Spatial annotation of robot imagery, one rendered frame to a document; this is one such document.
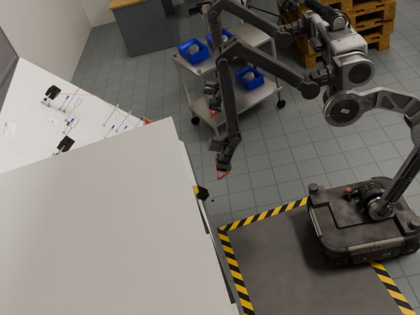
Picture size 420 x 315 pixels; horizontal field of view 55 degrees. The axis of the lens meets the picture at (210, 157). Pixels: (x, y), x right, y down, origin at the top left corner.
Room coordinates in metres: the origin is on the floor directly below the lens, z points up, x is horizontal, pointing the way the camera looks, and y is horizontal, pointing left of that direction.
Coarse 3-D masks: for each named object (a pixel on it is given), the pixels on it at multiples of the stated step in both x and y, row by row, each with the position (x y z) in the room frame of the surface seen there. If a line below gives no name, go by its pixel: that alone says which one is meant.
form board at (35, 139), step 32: (32, 64) 1.99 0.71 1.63; (32, 96) 1.70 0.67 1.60; (64, 96) 1.84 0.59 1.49; (0, 128) 1.36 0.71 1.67; (32, 128) 1.46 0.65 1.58; (64, 128) 1.56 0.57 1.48; (96, 128) 1.69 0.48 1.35; (128, 128) 1.85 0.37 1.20; (0, 160) 1.19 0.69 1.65; (32, 160) 1.26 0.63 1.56
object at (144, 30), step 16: (112, 0) 5.82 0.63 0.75; (128, 0) 5.61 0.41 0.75; (144, 0) 5.46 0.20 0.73; (160, 0) 5.45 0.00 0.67; (128, 16) 5.51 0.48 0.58; (144, 16) 5.49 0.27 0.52; (160, 16) 5.46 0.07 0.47; (128, 32) 5.53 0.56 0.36; (144, 32) 5.50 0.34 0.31; (160, 32) 5.47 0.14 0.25; (128, 48) 5.54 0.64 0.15; (144, 48) 5.51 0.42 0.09; (160, 48) 5.48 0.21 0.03
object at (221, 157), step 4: (220, 156) 1.43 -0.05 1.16; (224, 156) 1.41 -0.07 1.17; (228, 156) 1.41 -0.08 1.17; (220, 160) 1.43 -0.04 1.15; (224, 160) 1.41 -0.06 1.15; (228, 160) 1.41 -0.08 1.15; (220, 164) 1.41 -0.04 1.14; (224, 164) 1.41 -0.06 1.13; (228, 164) 1.41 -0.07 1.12; (220, 168) 1.39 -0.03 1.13; (224, 168) 1.39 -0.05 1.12; (228, 168) 1.39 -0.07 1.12
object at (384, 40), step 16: (320, 0) 3.82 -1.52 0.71; (336, 0) 3.78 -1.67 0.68; (352, 0) 3.99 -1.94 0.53; (368, 0) 3.87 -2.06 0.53; (384, 0) 3.71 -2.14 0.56; (288, 16) 4.82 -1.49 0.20; (352, 16) 3.73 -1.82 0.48; (368, 16) 3.88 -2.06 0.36; (384, 16) 3.68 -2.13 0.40; (368, 32) 3.86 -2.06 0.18; (384, 32) 3.71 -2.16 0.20; (304, 48) 3.93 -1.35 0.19; (384, 48) 3.71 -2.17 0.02; (304, 64) 3.87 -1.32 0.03
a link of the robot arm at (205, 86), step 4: (204, 84) 1.93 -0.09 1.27; (208, 84) 1.92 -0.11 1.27; (212, 84) 1.92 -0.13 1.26; (216, 84) 1.92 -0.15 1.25; (204, 88) 1.91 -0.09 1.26; (208, 88) 1.91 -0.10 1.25; (212, 88) 1.91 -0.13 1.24; (204, 92) 1.91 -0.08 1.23; (208, 92) 1.91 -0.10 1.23; (212, 92) 1.91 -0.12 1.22
